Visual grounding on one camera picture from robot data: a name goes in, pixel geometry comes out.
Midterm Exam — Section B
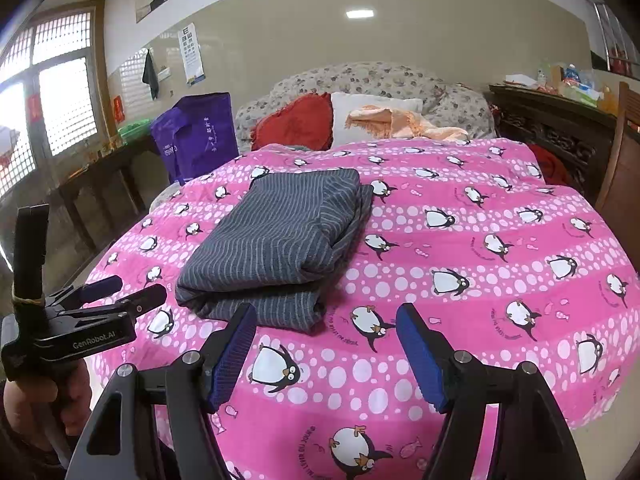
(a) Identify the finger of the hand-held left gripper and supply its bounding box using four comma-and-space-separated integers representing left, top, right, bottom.
75, 283, 169, 319
45, 275, 124, 310

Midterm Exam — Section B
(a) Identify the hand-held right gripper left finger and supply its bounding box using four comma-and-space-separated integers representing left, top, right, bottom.
65, 302, 258, 480

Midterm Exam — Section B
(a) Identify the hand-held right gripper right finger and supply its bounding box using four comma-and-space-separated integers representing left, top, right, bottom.
395, 302, 588, 480

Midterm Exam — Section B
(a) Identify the grey striped garment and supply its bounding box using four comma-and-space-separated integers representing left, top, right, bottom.
175, 167, 375, 336

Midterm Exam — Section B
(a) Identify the person's left hand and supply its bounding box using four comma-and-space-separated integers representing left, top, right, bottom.
2, 359, 93, 445

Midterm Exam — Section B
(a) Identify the dark wooden table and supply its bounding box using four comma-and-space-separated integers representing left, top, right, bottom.
50, 135, 161, 261

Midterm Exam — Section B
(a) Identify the pink penguin printed blanket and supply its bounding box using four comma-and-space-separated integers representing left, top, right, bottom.
82, 137, 640, 480

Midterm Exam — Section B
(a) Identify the green plastic basket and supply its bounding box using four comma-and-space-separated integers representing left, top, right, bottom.
117, 119, 153, 141

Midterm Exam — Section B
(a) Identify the purple shopping bag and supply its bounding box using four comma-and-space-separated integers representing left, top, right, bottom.
150, 92, 240, 185

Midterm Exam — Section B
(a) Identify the lattice window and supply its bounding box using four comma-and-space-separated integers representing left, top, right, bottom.
0, 0, 106, 201

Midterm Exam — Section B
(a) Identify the dark hanging cloth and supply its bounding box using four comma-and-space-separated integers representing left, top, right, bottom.
142, 49, 160, 101

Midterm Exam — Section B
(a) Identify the red cushion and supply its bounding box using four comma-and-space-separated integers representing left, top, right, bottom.
250, 92, 335, 152

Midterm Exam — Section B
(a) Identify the red cloth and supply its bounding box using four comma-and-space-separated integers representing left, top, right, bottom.
527, 144, 573, 186

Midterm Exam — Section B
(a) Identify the orange fringed shawl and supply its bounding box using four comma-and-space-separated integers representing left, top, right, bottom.
345, 104, 470, 142

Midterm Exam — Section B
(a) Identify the eye chart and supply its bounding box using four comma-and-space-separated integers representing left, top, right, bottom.
177, 23, 207, 85

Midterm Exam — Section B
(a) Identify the dark carved wooden cabinet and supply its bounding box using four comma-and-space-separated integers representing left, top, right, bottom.
487, 82, 621, 201

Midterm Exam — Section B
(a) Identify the white pillow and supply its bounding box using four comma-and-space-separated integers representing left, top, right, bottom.
330, 91, 425, 147

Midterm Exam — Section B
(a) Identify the wooden chair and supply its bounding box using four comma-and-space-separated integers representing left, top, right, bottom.
595, 81, 640, 221

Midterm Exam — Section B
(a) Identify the pile of packets and bottles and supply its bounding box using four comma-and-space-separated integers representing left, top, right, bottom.
504, 62, 621, 113

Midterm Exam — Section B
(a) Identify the barred window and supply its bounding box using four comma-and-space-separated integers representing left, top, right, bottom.
580, 0, 640, 81

